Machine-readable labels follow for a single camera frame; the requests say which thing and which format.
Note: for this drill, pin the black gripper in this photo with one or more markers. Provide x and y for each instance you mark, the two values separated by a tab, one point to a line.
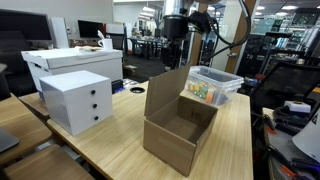
175	28

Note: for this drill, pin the brown cardboard box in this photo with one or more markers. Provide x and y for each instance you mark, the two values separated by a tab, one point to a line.
166	150

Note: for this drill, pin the large white lidded box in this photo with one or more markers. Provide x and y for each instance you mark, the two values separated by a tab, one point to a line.
83	63

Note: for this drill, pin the white three-knob drawer box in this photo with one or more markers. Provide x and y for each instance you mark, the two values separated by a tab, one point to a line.
73	100

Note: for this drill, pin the yellow toy block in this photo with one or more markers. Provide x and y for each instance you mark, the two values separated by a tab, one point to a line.
192	87

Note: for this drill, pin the white door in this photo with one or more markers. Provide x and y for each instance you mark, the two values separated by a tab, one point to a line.
221	40

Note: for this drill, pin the clear plastic bag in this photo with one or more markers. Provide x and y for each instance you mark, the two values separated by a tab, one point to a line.
130	83

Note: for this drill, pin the orange toy block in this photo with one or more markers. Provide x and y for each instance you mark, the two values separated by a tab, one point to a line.
209	98

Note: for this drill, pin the black chair white armrest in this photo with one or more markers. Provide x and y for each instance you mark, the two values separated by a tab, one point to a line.
117	41

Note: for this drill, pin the clear plastic storage bin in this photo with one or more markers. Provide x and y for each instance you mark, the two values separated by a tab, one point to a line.
230	83

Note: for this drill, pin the blue toy block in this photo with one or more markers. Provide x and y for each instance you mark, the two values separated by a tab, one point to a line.
220	98

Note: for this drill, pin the dark printed snack bag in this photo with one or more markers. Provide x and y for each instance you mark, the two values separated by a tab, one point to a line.
117	86

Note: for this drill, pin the white mug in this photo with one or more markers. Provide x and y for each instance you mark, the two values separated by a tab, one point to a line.
107	44

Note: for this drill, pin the black mesh chair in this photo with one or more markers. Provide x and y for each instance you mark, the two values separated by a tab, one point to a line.
286	81

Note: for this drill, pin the white upright panel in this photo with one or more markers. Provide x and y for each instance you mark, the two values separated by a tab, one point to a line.
59	33

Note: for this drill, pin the white small device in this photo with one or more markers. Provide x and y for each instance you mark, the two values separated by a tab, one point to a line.
296	106

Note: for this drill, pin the white paper sheet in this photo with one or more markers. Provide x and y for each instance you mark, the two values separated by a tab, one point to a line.
310	140

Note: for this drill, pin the grey laptop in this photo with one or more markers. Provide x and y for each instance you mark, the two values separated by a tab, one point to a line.
6	140

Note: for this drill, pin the narrow wooden post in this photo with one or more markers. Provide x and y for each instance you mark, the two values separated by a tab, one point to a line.
197	50

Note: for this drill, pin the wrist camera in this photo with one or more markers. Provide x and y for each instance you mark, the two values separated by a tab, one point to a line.
200	19

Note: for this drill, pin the black wall-side monitor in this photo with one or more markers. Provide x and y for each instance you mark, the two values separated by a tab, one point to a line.
90	29

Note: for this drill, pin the white wall thermostat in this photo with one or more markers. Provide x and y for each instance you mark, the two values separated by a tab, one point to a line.
68	30

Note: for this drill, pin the black monitor white frame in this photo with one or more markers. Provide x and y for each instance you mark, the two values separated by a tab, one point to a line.
23	26

